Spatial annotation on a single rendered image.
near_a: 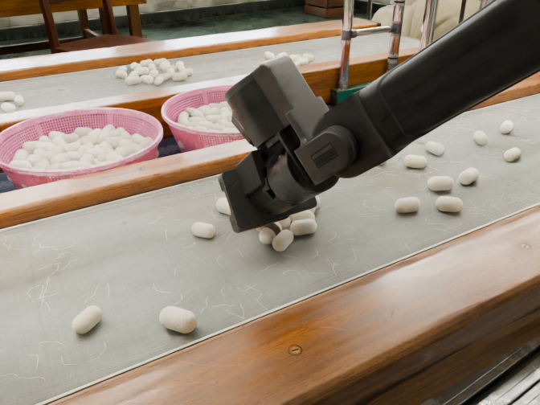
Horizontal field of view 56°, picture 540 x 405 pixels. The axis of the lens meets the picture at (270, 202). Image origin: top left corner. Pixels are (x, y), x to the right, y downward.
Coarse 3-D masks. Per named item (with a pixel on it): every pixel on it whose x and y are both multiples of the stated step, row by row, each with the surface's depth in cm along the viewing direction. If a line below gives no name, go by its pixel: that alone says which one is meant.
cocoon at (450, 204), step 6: (438, 198) 67; (444, 198) 66; (450, 198) 66; (456, 198) 66; (438, 204) 66; (444, 204) 66; (450, 204) 66; (456, 204) 66; (462, 204) 66; (444, 210) 66; (450, 210) 66; (456, 210) 66
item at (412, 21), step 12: (420, 0) 335; (444, 0) 328; (456, 0) 328; (468, 0) 326; (408, 12) 337; (420, 12) 327; (444, 12) 318; (456, 12) 317; (468, 12) 315; (408, 24) 332; (420, 24) 323; (444, 24) 314; (456, 24) 311; (408, 36) 330
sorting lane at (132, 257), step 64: (448, 128) 93; (192, 192) 72; (384, 192) 72; (448, 192) 72; (512, 192) 72; (0, 256) 58; (64, 256) 58; (128, 256) 58; (192, 256) 58; (256, 256) 58; (320, 256) 58; (384, 256) 58; (0, 320) 49; (64, 320) 49; (128, 320) 49; (0, 384) 43; (64, 384) 43
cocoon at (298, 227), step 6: (294, 222) 62; (300, 222) 61; (306, 222) 61; (312, 222) 62; (294, 228) 61; (300, 228) 61; (306, 228) 61; (312, 228) 61; (294, 234) 62; (300, 234) 61
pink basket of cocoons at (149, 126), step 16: (64, 112) 92; (80, 112) 93; (96, 112) 93; (112, 112) 93; (128, 112) 92; (144, 112) 91; (16, 128) 86; (32, 128) 88; (48, 128) 91; (64, 128) 92; (96, 128) 94; (128, 128) 93; (144, 128) 91; (160, 128) 85; (0, 144) 81; (16, 144) 85; (0, 160) 79; (128, 160) 75; (144, 160) 79; (16, 176) 74; (32, 176) 72; (48, 176) 72; (64, 176) 72
